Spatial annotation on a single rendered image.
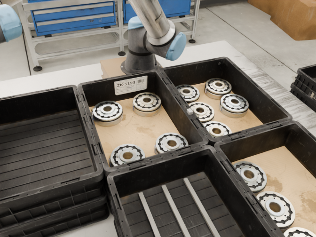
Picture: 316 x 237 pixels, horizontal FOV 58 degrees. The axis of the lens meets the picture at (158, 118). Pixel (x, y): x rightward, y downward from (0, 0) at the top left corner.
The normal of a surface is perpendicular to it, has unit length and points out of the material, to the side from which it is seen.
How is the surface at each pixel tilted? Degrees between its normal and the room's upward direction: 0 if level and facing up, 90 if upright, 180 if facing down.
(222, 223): 0
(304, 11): 89
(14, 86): 0
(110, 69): 4
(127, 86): 90
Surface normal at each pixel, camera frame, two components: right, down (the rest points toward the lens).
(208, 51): 0.04, -0.73
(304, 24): 0.18, 0.67
